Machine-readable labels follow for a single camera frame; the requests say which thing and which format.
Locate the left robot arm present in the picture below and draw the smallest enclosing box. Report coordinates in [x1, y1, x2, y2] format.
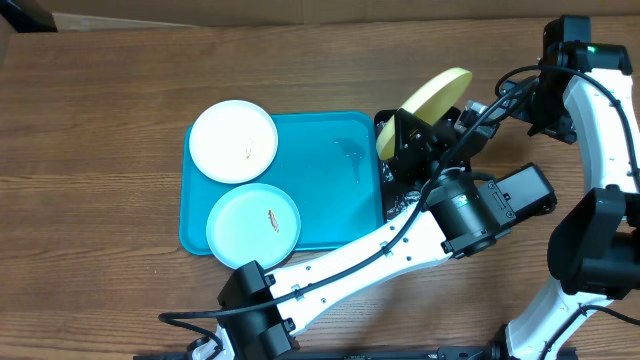
[186, 112, 557, 359]

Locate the teal plastic tray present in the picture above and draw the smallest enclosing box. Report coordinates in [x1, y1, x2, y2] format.
[178, 110, 385, 257]

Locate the dark object top left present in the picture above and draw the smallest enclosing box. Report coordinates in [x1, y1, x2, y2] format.
[0, 0, 57, 33]

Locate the light blue plate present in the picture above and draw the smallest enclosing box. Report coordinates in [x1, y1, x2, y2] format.
[205, 183, 301, 269]

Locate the yellow green plate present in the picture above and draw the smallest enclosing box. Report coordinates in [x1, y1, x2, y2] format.
[376, 67, 472, 161]

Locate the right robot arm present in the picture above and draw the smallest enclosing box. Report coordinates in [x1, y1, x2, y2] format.
[504, 15, 639, 359]

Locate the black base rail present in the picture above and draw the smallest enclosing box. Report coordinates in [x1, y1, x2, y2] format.
[133, 345, 579, 360]

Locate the white pink plate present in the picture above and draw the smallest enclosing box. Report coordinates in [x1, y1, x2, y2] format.
[188, 100, 278, 184]

